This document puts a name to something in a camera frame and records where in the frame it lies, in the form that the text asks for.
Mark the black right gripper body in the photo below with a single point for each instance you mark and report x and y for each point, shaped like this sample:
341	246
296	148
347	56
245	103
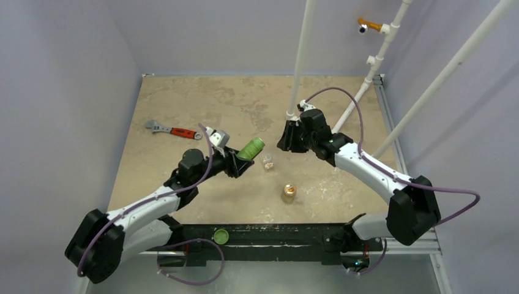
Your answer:
300	136

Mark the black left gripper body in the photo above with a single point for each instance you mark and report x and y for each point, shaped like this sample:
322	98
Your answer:
220	163

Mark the green pill bottle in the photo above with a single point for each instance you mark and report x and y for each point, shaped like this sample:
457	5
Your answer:
251	149

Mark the clear plastic pill organizer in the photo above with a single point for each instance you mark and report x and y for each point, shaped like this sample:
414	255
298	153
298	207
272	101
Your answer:
267	161

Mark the green bottle cap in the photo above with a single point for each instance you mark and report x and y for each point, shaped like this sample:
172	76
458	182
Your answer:
221	236

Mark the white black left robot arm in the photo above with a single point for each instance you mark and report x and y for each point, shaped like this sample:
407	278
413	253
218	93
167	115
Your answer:
104	240

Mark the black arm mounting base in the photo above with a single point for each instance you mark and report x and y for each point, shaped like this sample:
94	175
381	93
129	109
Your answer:
193	245

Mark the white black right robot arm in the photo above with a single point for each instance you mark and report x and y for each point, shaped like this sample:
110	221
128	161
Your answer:
412	206

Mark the amber pill bottle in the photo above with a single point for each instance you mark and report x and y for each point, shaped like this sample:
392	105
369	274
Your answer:
288	193

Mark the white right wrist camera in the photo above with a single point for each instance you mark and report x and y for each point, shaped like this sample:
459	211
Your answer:
303	106

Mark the red handled adjustable wrench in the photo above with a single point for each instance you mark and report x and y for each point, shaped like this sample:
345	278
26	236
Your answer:
156	127

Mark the white PVC pipe frame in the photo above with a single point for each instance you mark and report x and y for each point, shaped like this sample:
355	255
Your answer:
473	116

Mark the aluminium extrusion frame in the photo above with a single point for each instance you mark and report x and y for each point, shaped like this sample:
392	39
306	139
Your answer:
104	240

